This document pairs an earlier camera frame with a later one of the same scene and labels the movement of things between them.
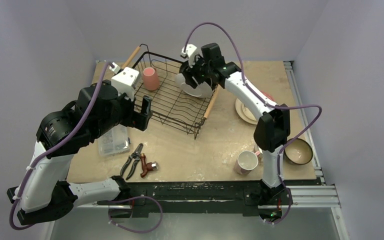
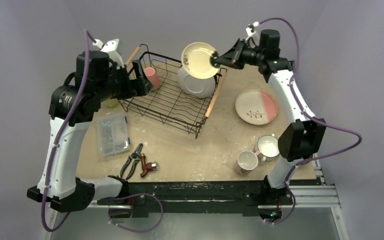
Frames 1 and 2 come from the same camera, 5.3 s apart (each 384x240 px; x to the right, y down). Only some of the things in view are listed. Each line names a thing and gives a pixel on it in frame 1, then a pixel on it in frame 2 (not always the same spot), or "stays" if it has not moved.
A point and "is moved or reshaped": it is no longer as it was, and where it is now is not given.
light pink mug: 247,160 stays
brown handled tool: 150,166 stays
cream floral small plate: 248,112 is moved or reshaped
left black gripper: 137,119 → 134,87
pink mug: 151,81 stays
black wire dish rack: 170,104 stays
